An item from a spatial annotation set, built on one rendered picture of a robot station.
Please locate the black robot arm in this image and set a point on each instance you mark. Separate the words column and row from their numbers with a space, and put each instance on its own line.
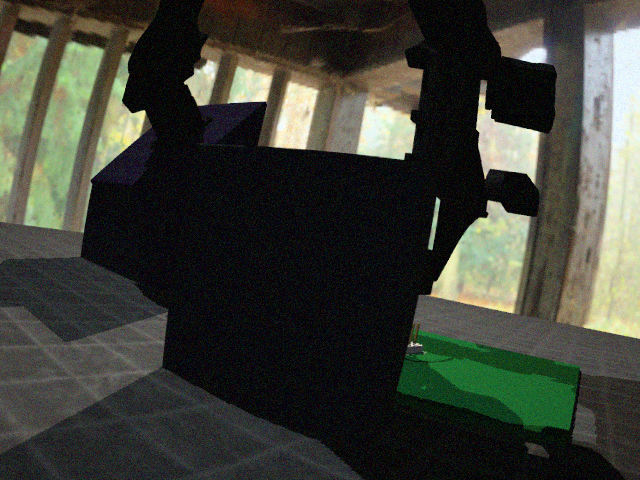
column 458, row 52

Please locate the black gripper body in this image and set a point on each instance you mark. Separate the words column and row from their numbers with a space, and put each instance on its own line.
column 444, row 140

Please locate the green circuit board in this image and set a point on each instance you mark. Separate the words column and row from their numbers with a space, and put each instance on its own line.
column 510, row 392

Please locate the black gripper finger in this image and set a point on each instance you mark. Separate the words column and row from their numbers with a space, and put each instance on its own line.
column 454, row 218

